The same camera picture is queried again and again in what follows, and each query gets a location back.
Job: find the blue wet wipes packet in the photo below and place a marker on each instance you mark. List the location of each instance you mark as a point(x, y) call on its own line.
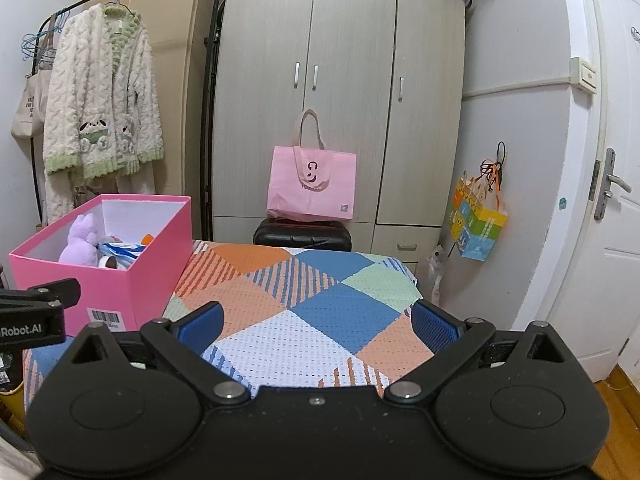
point(122, 250)

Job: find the white wall switch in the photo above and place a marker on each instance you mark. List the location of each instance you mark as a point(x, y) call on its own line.
point(585, 75)

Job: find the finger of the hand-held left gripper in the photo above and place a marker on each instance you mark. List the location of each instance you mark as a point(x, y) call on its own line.
point(55, 292)

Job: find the colourful paper gift bag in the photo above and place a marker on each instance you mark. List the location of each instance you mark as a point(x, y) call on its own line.
point(475, 230)

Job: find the purple plush rabbit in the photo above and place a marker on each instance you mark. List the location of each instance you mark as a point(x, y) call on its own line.
point(80, 245)

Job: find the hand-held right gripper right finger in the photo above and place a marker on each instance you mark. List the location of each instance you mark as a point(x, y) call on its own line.
point(434, 325)

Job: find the beige upright board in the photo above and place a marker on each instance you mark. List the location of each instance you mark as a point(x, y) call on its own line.
point(175, 60)

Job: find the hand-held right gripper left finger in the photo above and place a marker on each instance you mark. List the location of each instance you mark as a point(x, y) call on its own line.
point(202, 325)

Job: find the white door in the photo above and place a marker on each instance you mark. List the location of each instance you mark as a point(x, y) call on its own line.
point(575, 210)

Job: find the beige canvas tote bag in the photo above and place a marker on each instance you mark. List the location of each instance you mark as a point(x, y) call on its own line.
point(30, 105)

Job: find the pink cardboard box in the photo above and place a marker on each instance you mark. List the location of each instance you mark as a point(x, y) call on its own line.
point(150, 270)

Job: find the orange plush ball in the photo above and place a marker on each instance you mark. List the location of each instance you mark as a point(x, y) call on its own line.
point(147, 239)

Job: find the patchwork tablecloth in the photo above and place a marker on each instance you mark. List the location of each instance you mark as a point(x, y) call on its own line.
point(325, 310)

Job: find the black suitcase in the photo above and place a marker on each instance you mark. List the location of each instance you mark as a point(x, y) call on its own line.
point(300, 237)

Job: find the pink tote bag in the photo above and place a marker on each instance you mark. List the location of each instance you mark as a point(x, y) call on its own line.
point(310, 195)

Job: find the white green fuzzy cardigan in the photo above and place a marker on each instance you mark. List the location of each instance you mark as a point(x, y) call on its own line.
point(100, 85)

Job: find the white patched plush animal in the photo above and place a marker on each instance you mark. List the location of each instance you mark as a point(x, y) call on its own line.
point(106, 261)

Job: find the white plastic bag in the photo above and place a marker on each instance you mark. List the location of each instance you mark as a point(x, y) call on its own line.
point(436, 270)

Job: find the light wood wardrobe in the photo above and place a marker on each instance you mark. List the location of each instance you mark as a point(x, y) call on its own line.
point(350, 60)

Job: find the black clothes rack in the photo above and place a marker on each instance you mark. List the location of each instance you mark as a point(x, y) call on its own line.
point(206, 160)

